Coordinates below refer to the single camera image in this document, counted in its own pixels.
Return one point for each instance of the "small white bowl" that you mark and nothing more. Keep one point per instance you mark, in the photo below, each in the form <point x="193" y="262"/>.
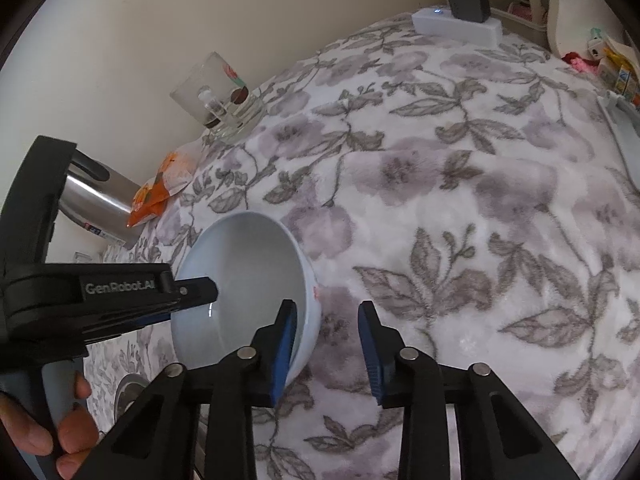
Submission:
<point x="250" y="270"/>

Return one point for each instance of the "person's left hand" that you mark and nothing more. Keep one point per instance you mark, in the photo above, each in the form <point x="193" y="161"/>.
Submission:
<point x="80" y="425"/>

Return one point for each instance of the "large steel basin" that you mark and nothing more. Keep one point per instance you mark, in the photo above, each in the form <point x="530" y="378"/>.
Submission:
<point x="125" y="391"/>

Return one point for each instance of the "white plastic chair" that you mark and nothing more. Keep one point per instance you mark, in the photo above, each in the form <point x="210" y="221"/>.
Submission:
<point x="570" y="5"/>

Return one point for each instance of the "white power strip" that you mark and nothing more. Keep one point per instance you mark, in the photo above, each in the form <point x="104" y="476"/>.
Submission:
<point x="460" y="30"/>

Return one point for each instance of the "grey floral table blanket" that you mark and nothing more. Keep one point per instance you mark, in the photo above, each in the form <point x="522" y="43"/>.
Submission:
<point x="450" y="185"/>

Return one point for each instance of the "stainless steel thermos jug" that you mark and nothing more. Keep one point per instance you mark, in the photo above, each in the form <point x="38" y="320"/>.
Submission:
<point x="95" y="200"/>

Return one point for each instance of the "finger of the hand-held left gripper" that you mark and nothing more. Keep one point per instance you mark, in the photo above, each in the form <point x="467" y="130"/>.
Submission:
<point x="130" y="321"/>
<point x="195" y="292"/>

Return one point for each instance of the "orange snack packet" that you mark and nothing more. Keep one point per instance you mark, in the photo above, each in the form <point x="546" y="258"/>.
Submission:
<point x="175" y="172"/>
<point x="150" y="207"/>

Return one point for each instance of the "colourful small boxes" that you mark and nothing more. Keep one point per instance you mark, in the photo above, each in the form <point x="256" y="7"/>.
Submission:
<point x="617" y="67"/>

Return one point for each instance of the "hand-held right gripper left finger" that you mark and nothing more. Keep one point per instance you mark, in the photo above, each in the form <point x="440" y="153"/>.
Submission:
<point x="282" y="350"/>

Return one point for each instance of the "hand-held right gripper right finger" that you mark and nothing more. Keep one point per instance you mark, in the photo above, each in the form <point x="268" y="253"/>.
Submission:
<point x="372" y="355"/>

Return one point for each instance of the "clear glass mug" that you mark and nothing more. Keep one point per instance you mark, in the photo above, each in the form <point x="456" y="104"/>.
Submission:
<point x="225" y="95"/>

